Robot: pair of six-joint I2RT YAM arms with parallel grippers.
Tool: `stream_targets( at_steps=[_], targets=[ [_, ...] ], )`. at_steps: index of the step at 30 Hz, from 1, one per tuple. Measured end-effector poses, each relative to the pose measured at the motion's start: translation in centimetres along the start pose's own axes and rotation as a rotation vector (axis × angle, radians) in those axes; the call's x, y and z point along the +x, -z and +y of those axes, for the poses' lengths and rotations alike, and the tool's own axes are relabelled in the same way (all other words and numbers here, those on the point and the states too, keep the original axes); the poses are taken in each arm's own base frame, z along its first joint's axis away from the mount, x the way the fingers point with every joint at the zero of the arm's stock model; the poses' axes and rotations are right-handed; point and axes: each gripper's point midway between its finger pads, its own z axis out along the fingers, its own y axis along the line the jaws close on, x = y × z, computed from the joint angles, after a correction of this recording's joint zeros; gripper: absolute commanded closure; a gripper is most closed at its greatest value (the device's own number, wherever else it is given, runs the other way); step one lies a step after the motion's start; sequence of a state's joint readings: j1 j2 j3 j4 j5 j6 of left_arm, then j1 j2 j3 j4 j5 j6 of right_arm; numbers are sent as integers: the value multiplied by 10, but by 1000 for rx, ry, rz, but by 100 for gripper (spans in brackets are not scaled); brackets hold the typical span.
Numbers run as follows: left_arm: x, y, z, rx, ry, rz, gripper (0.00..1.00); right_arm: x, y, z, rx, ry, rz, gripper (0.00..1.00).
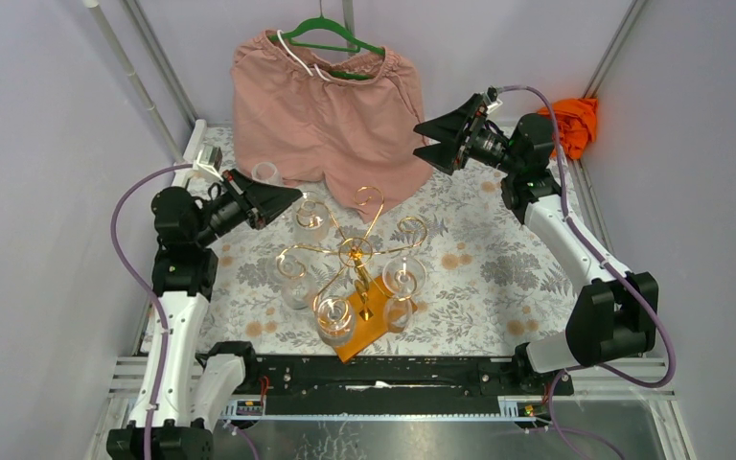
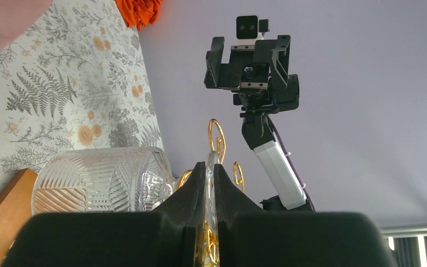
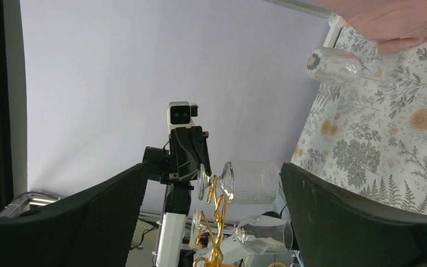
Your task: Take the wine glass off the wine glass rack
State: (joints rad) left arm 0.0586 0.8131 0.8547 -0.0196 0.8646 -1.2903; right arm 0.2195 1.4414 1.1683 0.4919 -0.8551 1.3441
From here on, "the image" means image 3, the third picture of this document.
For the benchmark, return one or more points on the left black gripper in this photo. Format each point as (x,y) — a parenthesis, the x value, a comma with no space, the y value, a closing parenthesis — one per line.
(188,152)

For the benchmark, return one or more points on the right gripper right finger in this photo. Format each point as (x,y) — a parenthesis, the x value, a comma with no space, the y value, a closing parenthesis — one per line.
(336,227)

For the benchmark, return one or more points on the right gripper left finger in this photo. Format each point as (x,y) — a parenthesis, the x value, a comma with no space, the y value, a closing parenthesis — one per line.
(93,227)

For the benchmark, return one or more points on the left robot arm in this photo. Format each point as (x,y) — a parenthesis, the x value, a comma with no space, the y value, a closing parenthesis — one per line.
(176,205)

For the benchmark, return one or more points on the gold wine glass rack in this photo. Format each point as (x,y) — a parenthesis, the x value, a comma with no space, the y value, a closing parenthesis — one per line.
(215,225)

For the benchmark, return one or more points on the human hand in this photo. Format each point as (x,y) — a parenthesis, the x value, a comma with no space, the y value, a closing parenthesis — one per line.
(392,25)

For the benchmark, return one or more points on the floral table cloth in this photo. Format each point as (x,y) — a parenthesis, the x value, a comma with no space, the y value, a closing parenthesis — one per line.
(368,140)

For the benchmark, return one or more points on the metal frame pole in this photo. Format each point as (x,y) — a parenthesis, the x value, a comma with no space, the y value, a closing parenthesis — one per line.
(335,21)

